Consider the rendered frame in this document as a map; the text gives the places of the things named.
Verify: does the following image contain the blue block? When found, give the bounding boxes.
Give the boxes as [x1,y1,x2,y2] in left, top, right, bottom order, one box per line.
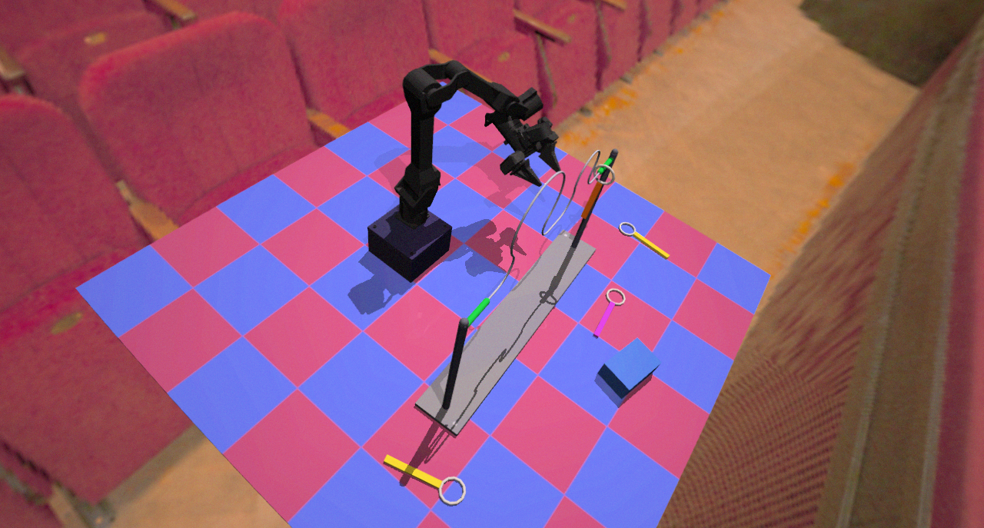
[598,338,662,399]

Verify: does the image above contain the white loop with magenta handle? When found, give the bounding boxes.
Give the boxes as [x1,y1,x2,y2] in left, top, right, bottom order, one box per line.
[593,288,626,338]

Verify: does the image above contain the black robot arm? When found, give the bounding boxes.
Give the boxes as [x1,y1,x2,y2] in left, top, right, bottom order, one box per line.
[394,60,553,229]

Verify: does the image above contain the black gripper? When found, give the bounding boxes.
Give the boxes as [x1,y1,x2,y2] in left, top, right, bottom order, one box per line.
[500,122,561,187]

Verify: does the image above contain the orange handle with grey loop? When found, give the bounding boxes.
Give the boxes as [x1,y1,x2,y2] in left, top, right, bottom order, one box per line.
[581,164,615,219]

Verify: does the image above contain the grey ring with yellow handle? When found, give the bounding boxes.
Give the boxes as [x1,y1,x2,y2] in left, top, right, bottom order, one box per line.
[619,222,669,259]
[384,455,466,505]

